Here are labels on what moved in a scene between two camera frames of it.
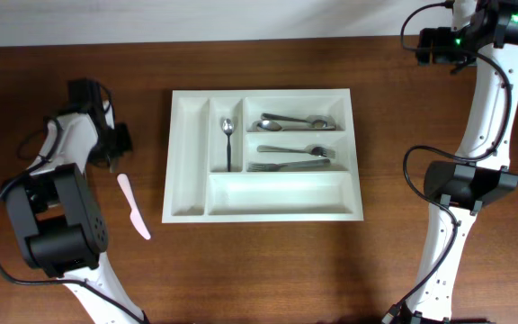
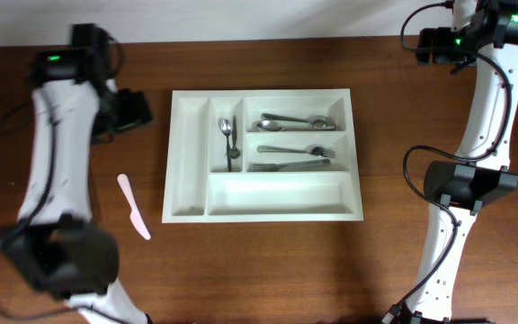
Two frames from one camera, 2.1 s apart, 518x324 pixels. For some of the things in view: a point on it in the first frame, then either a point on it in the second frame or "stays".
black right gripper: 442,54 stays
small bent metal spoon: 227,126 stays
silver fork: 254,166 stays
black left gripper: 125,143 to 139,112
